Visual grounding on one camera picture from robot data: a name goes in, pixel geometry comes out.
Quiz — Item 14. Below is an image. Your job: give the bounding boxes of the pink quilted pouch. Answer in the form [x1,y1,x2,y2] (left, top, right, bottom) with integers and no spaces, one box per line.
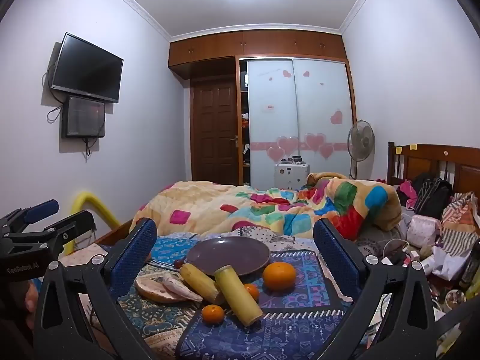
[407,214,442,249]

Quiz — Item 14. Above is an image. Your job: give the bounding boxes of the standing fan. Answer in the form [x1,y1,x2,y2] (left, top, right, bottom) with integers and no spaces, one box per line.
[347,120,376,181]

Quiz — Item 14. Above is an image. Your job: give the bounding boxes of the frosted sliding wardrobe door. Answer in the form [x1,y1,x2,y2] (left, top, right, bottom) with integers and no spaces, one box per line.
[292,59,355,180]
[247,59,299,189]

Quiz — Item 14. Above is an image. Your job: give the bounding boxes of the yellow chair frame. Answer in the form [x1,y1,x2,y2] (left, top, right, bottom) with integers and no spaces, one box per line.
[64,191,121,254]

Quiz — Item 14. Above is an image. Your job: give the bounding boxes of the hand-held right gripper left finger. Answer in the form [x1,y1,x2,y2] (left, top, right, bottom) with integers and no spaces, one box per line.
[33,217,158,360]

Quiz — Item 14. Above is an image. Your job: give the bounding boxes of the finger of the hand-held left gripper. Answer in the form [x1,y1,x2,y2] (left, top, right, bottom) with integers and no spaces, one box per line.
[0,200,61,235]
[39,210,95,256]

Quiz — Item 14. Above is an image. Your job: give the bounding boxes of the brown wooden wardrobe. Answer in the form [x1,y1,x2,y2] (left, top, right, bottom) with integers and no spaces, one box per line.
[168,29,358,187]

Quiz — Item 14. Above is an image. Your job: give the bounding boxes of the pink cloth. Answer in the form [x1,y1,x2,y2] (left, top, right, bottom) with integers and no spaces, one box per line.
[398,179,418,208]

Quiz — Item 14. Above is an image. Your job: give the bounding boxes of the black bag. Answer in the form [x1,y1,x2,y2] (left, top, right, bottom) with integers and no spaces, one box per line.
[412,174,453,220]

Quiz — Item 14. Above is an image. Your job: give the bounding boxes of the brown wooden door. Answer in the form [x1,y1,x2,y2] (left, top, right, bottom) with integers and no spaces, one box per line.
[190,77,241,185]

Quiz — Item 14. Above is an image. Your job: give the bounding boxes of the small white cabinet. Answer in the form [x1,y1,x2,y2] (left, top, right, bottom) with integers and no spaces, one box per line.
[274,155,310,190]

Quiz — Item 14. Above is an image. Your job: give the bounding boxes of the black wall television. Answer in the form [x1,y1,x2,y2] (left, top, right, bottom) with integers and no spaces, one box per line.
[50,32,124,104]

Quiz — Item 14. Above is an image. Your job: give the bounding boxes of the yellow corn cob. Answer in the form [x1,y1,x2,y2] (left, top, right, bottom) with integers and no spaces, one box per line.
[179,263,222,305]

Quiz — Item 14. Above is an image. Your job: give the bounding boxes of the striped bag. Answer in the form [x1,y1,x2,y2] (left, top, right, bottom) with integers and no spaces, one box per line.
[440,192,480,268]

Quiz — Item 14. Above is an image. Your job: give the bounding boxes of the pale yellow sugar cane piece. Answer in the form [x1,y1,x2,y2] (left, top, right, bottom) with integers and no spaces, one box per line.
[214,265,264,327]

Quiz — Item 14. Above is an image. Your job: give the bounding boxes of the wooden bed headboard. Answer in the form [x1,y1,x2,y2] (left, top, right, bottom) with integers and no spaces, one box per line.
[387,142,480,211]

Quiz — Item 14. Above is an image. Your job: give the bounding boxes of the small black wall monitor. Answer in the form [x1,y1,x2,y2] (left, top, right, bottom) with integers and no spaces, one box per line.
[61,96,106,139]

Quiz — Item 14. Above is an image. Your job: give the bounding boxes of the brown round plate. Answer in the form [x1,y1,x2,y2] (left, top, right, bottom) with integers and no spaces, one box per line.
[186,237,271,277]

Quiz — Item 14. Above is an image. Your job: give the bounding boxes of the peeled pomelo piece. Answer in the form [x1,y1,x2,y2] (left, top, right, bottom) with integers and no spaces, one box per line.
[135,272,204,304]

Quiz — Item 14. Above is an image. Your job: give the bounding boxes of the black cable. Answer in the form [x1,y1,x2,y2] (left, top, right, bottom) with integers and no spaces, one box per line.
[42,62,63,124]

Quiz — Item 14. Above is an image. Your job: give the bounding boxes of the large orange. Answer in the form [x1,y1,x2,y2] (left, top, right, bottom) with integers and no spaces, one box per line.
[262,261,297,291]

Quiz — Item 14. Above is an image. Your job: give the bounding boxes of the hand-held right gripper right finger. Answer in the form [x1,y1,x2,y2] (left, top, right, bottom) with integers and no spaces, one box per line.
[312,217,438,360]

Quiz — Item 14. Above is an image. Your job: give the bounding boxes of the dark glass bottle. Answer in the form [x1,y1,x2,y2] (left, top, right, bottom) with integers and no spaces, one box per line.
[461,250,480,290]

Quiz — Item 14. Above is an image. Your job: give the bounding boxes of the colourful patch blanket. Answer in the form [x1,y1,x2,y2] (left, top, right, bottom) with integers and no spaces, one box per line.
[129,172,403,241]

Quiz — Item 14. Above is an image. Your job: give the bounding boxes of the wooden bed frame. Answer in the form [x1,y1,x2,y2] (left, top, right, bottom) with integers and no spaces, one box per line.
[94,219,133,247]

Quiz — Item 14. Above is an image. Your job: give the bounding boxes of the blue patterned bedspread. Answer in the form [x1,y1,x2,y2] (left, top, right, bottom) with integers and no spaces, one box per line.
[56,225,361,360]

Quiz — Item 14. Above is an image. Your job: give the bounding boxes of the white paper bag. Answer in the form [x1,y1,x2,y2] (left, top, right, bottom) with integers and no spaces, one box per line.
[431,245,464,280]

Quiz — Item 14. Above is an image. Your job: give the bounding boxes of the person's left hand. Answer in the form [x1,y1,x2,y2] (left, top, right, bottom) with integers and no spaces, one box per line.
[24,283,40,331]

